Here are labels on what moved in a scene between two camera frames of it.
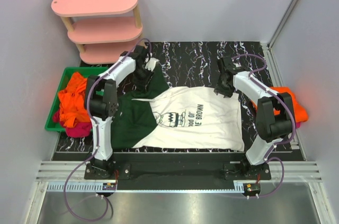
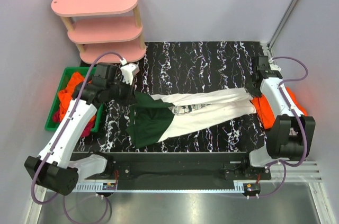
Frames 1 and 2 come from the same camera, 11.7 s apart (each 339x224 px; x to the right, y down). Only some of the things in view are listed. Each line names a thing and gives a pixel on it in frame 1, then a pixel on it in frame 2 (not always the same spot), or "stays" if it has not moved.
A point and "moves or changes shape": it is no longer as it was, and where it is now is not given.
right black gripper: (223, 87) to (254, 89)
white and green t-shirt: (153, 115) moves or changes shape
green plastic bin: (69, 72) stays
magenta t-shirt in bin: (79, 130) stays
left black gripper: (143, 74) to (130, 92)
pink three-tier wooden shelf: (104, 21) stays
